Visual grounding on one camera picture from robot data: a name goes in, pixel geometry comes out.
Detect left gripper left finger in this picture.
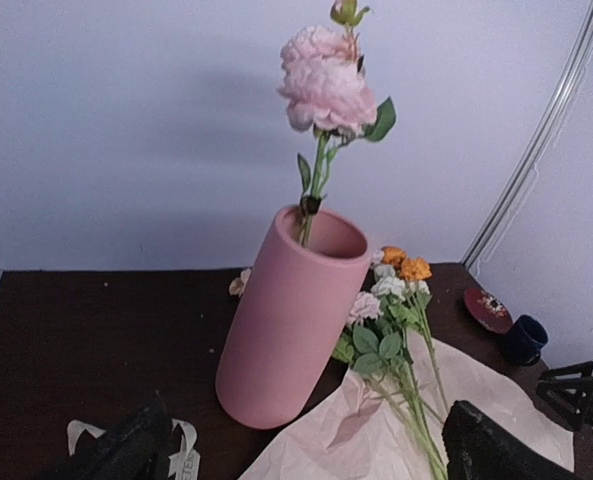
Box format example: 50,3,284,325
40,399,171,480

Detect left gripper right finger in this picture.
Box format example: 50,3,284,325
442,401,577,480

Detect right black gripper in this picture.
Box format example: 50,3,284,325
538,361,593,432

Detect pink wrapping paper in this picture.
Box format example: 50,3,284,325
242,334,574,479

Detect artificial flower bouquet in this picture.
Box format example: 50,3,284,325
230,246,449,479

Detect pink peony flower stem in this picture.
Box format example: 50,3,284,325
278,1,396,247

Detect pink tapered vase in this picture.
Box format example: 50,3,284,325
215,206,371,430

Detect dark blue mug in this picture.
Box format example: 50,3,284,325
499,315,549,366

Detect red floral plate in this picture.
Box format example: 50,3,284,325
463,288,513,335

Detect right aluminium corner post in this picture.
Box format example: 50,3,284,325
461,1,593,277

